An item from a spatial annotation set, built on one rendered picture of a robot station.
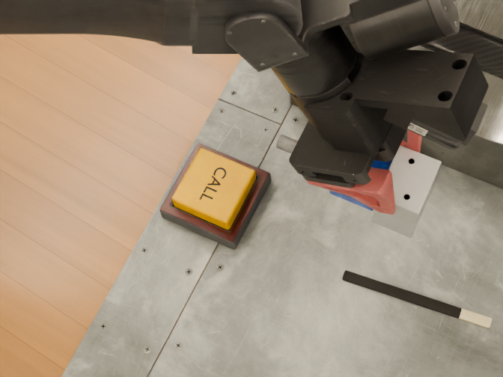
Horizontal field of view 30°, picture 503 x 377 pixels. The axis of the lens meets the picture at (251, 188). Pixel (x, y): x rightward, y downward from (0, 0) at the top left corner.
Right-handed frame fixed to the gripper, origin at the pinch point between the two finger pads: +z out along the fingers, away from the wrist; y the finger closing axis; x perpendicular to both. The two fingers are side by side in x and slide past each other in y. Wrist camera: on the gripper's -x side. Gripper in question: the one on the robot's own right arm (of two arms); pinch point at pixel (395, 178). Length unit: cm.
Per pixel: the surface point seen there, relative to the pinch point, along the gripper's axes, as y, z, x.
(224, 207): -4.0, 3.6, 18.1
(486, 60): 17.8, 7.6, 1.2
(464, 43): 18.7, 6.3, 3.4
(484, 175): 10.0, 15.2, 0.8
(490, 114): 12.5, 8.3, -1.0
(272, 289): -8.3, 10.0, 13.8
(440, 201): 6.4, 15.1, 4.0
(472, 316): -3.2, 17.8, -2.1
